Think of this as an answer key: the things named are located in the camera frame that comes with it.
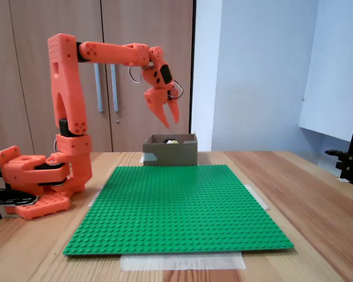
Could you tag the yellow black white ball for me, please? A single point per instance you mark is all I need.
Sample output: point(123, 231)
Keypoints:
point(173, 142)

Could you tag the cardboard box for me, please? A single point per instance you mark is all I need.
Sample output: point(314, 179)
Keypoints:
point(176, 154)

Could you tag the black camera stand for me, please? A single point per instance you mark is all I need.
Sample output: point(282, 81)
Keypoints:
point(348, 167)

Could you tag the short masking tape strip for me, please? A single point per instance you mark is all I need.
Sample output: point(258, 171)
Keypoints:
point(260, 199)
point(94, 201)

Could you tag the green studded baseplate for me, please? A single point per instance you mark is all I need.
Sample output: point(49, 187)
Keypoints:
point(176, 211)

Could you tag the brown wooden cabinet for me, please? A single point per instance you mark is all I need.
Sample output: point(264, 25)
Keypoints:
point(150, 29)

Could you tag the white wall panel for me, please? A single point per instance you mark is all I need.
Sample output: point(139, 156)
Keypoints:
point(332, 88)

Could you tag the long masking tape strip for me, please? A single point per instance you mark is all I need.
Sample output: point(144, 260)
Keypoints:
point(182, 263)

